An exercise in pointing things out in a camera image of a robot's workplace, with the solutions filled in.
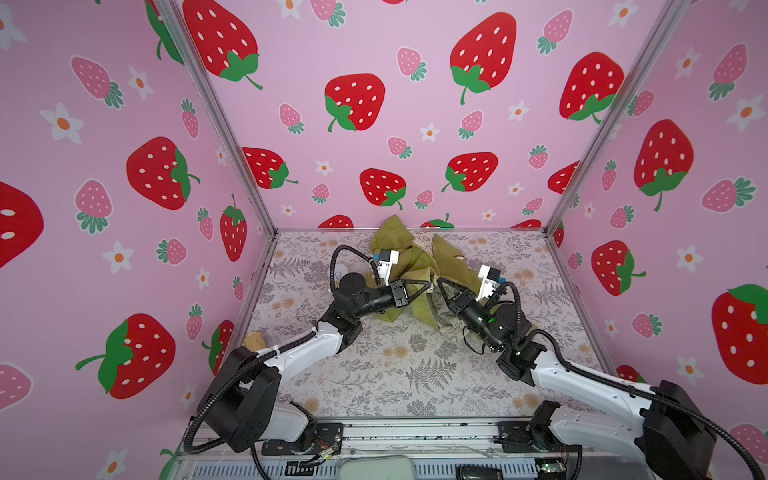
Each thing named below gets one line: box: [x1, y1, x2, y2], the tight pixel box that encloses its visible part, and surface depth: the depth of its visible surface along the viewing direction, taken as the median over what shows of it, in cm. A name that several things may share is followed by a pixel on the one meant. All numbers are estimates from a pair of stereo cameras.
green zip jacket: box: [370, 215, 478, 337], surface depth 84 cm
